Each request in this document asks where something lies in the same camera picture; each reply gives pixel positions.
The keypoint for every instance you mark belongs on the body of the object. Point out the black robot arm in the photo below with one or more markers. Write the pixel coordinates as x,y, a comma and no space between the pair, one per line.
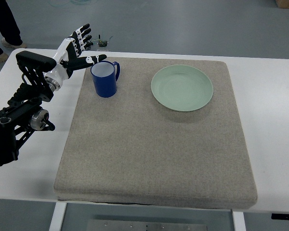
24,114

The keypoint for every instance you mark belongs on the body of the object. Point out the grey fabric mat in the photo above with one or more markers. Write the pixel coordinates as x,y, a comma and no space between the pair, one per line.
130,149

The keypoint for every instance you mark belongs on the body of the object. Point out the black table control panel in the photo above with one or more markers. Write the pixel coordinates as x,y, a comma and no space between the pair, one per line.
279,216

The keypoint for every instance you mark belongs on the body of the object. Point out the blue mug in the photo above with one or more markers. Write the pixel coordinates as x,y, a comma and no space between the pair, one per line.
105,75

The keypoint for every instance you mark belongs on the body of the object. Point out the metal base plate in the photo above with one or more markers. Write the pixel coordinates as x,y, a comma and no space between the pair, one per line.
118,225

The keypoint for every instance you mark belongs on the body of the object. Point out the white table frame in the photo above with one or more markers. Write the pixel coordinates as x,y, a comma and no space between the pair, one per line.
75,217

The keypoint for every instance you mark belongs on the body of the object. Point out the green plate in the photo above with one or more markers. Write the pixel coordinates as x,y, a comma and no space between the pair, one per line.
182,88

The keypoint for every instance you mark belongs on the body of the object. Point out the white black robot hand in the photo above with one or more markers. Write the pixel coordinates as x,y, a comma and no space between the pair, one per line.
69,59

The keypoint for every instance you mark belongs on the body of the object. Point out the person in dark clothes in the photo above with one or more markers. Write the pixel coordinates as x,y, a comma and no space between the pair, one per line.
9,30

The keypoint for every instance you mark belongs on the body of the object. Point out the cardboard box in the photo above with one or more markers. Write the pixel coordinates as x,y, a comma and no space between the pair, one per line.
284,4

